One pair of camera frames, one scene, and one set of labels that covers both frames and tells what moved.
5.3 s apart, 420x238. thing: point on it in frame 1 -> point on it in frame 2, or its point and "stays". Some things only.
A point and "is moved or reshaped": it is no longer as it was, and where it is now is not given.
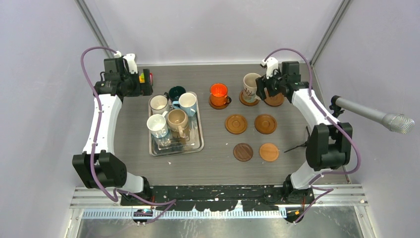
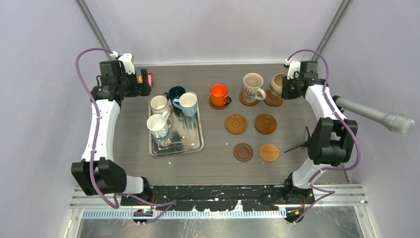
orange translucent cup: [219, 94] stays
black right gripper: [263, 82] -> [287, 93]
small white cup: [158, 125] stays
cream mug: [178, 120] is moved or reshaped
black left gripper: [144, 89] stays
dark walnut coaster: [242, 151] stays
